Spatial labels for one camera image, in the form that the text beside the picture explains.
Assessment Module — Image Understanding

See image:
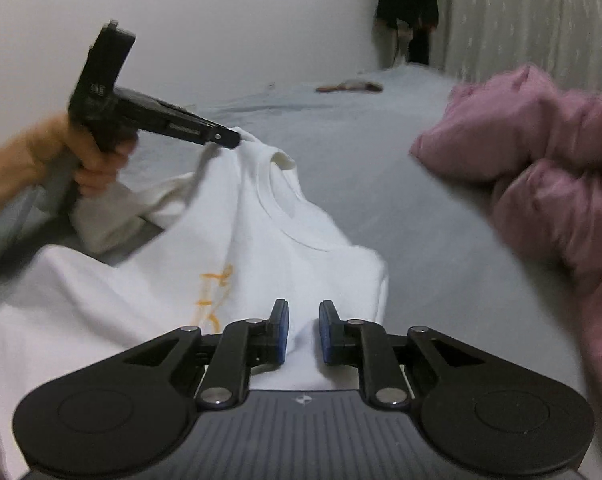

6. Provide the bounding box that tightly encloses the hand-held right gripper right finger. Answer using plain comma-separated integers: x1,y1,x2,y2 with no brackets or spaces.
318,300,482,408

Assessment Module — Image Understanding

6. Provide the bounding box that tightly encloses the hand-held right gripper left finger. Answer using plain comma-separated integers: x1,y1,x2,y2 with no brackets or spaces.
124,299,291,408

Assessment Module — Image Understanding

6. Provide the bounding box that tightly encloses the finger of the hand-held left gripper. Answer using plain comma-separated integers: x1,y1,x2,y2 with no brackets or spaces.
205,126,243,150

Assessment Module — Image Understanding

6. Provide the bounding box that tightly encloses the white sweatshirt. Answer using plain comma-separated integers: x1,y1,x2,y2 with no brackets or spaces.
0,127,389,480

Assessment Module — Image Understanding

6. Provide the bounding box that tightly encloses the person's left hand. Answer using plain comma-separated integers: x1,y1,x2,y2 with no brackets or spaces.
28,112,138,197

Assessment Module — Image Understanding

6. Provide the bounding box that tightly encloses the grey bed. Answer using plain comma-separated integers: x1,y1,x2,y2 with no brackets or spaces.
0,62,602,480

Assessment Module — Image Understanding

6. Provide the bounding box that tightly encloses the pink quilt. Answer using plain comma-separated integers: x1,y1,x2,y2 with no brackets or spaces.
410,64,602,411

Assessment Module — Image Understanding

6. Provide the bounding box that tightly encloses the star-patterned curtain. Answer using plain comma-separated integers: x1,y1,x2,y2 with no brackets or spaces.
428,0,602,106

